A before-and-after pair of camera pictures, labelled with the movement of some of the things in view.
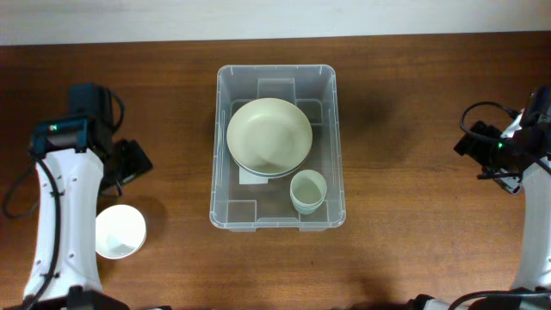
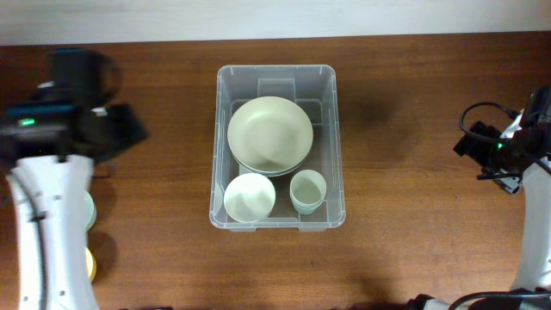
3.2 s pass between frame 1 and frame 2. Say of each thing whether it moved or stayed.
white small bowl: moved
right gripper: stayed
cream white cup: stayed
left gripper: moved
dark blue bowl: stayed
